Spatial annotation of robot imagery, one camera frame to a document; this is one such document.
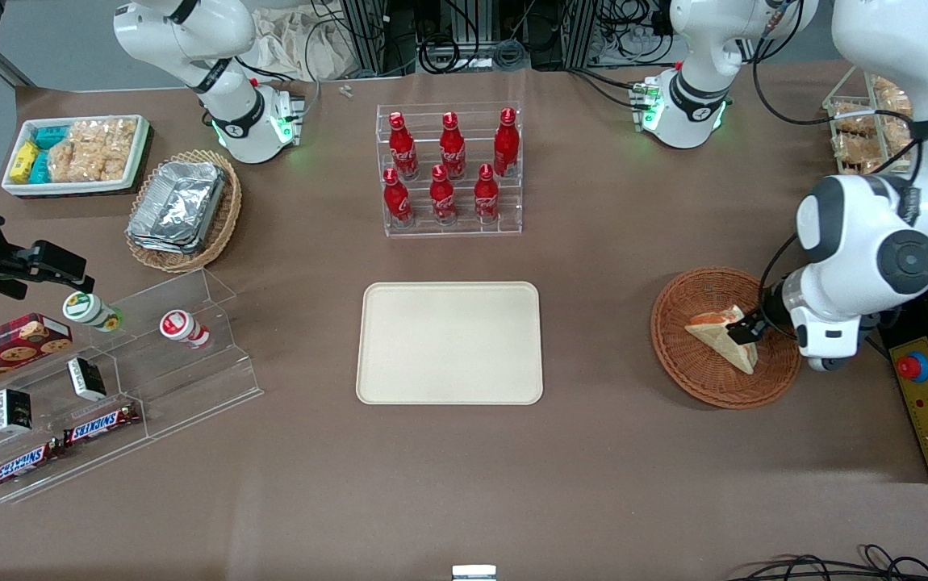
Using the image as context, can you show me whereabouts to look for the triangular sandwich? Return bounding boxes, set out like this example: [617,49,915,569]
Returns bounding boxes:
[685,305,759,375]

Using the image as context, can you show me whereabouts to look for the round brown wicker basket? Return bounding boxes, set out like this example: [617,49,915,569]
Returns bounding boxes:
[650,267,803,410]

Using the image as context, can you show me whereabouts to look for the white rectangular snack tray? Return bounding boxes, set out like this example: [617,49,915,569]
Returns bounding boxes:
[2,115,150,197]

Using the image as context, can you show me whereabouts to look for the oval light wicker basket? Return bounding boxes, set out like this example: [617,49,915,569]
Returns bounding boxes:
[125,149,243,274]

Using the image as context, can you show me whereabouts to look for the beige plastic tray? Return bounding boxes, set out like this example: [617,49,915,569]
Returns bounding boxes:
[356,282,545,406]

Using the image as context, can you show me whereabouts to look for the green capped yogurt bottle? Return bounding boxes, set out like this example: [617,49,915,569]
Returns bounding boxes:
[62,291,124,332]

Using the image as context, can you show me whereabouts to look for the red cookie box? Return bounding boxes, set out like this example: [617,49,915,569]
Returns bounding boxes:
[0,313,73,396]

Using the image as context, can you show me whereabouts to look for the black small carton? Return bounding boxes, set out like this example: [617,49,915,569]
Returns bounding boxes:
[67,357,107,402]
[0,388,34,436]

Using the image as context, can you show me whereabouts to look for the yellow small snack box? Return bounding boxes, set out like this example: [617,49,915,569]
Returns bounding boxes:
[10,141,40,183]

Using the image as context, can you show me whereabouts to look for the clear bag of rice crackers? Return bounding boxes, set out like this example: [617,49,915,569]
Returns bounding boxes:
[47,118,138,183]

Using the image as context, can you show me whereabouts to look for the red capped yogurt bottle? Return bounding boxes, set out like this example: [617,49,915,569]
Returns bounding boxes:
[159,310,211,349]

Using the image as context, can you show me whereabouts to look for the stacked aluminium foil containers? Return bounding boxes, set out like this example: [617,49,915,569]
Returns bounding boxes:
[127,160,228,256]

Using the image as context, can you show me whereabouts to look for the Snickers chocolate bar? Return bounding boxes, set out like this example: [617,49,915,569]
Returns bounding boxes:
[63,401,142,447]
[0,440,64,491]

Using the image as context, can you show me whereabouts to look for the clear acrylic stepped display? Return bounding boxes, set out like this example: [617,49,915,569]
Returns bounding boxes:
[0,268,265,505]

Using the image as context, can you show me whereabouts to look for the red cola bottle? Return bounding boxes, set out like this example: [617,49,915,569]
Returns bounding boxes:
[382,167,414,228]
[474,164,500,224]
[429,164,458,225]
[493,107,520,178]
[438,111,467,180]
[387,111,420,182]

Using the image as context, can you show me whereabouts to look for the clear acrylic bottle rack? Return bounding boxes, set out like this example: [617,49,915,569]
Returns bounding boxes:
[375,102,524,238]

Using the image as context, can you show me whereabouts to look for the beige crumpled cloth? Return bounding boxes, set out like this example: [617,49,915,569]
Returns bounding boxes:
[250,6,352,82]

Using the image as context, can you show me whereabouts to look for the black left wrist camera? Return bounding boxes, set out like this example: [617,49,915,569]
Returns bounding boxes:
[759,282,797,336]

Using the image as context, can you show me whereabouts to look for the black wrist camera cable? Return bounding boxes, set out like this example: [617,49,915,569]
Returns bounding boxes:
[757,232,801,303]

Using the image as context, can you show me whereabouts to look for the white wire rack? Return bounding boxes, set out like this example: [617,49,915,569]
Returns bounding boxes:
[823,67,917,175]

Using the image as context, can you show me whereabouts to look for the black floor cables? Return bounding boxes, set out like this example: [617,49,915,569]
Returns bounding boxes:
[726,545,928,581]

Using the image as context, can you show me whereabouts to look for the aluminium profile frame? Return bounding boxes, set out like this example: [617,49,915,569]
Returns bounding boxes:
[561,0,604,69]
[341,0,390,77]

